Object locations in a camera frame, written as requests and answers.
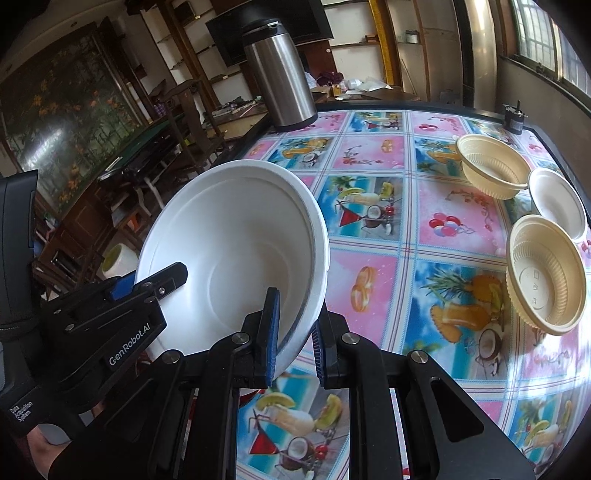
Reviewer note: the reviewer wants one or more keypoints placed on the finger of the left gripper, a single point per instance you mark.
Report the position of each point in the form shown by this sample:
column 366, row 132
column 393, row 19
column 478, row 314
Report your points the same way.
column 122, row 285
column 163, row 282

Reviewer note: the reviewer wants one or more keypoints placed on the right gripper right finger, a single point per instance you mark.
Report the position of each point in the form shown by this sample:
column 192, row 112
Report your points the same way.
column 407, row 417

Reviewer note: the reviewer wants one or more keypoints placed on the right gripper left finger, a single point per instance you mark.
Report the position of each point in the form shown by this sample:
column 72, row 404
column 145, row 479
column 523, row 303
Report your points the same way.
column 198, row 429

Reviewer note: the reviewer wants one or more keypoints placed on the white foam bowl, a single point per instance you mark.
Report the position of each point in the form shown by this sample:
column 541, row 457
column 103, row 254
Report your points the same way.
column 239, row 229
column 555, row 199

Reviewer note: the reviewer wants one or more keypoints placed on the large cream ribbed bowl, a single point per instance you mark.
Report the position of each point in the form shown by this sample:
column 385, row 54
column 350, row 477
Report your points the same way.
column 545, row 276

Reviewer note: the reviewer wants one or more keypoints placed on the small cream ribbed bowl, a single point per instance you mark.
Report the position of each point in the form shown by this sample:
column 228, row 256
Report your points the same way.
column 493, row 167

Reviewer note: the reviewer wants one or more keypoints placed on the dark wooden chair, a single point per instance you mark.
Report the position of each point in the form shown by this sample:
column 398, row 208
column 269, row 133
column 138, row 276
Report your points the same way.
column 199, row 138

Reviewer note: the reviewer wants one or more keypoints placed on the green mahjong table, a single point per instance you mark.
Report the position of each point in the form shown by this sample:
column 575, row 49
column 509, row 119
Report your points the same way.
column 154, row 143

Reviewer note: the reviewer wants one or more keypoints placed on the flower landscape painting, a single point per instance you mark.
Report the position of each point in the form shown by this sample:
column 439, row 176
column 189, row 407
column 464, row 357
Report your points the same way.
column 66, row 114

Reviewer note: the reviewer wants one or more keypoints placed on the colourful fruit pattern tablecloth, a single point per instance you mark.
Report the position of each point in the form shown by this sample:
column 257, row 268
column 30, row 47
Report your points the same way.
column 418, row 261

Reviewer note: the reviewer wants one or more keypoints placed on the stainless steel thermos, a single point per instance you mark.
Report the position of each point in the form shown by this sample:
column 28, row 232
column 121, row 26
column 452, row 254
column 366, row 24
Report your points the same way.
column 279, row 74

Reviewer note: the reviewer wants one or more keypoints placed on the black television screen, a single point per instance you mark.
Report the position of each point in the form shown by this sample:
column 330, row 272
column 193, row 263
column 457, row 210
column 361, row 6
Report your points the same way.
column 251, row 21

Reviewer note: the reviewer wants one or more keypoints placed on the small black motor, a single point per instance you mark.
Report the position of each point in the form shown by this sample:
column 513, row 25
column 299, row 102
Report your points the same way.
column 514, row 118

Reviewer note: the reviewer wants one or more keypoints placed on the beige standing air conditioner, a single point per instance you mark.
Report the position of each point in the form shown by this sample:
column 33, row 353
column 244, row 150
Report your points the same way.
column 478, row 53

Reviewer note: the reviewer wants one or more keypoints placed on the window with metal grille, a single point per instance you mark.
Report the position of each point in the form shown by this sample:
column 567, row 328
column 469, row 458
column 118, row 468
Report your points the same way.
column 545, row 48

